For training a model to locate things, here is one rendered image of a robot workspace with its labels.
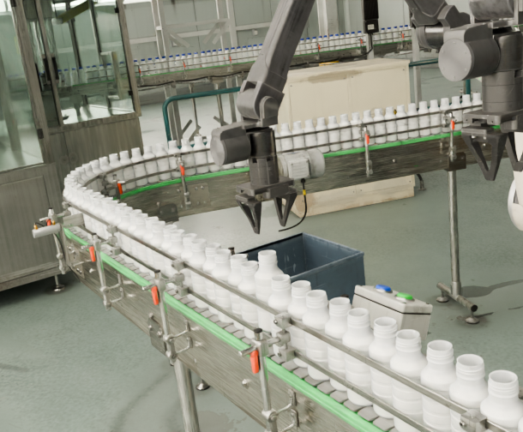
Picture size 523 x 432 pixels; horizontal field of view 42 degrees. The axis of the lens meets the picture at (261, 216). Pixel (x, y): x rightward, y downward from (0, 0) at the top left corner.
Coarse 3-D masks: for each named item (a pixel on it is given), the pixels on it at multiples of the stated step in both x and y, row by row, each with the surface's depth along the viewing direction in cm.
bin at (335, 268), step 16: (288, 240) 227; (304, 240) 229; (320, 240) 221; (256, 256) 221; (288, 256) 228; (304, 256) 232; (320, 256) 224; (336, 256) 216; (352, 256) 202; (288, 272) 229; (304, 272) 194; (320, 272) 197; (336, 272) 200; (352, 272) 203; (320, 288) 198; (336, 288) 201; (352, 288) 205
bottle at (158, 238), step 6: (156, 222) 183; (162, 222) 183; (156, 228) 180; (162, 228) 180; (156, 234) 180; (162, 234) 180; (150, 240) 182; (156, 240) 180; (162, 240) 180; (156, 246) 180; (156, 252) 181; (156, 258) 181; (162, 258) 181; (156, 264) 182; (162, 264) 181; (162, 270) 182
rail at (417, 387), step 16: (80, 208) 229; (128, 256) 199; (208, 304) 158; (256, 304) 137; (240, 320) 146; (320, 336) 120; (352, 352) 113; (320, 368) 123; (384, 368) 106; (352, 384) 115; (416, 384) 101; (448, 400) 95; (400, 416) 106
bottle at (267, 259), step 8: (264, 256) 136; (272, 256) 136; (264, 264) 137; (272, 264) 137; (256, 272) 139; (264, 272) 137; (272, 272) 137; (280, 272) 138; (256, 280) 138; (264, 280) 136; (256, 288) 138; (264, 288) 137; (256, 296) 139; (264, 296) 137; (264, 312) 138; (264, 320) 139; (264, 328) 140
